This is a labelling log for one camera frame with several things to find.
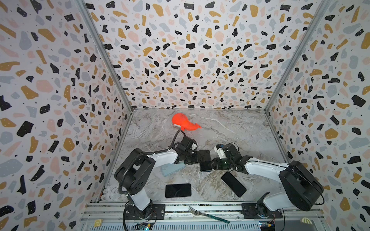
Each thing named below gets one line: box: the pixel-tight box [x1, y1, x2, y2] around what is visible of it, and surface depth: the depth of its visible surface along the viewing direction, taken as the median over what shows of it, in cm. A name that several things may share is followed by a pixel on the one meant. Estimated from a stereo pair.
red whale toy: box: [171, 112, 202, 131], surface depth 108 cm
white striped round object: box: [300, 217, 313, 225], surface depth 73 cm
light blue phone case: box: [159, 163, 186, 178], surface depth 91 cm
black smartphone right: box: [221, 171, 247, 198], surface depth 87 cm
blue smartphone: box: [199, 160, 212, 173], surface depth 89 cm
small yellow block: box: [93, 218, 104, 228], surface depth 71 cm
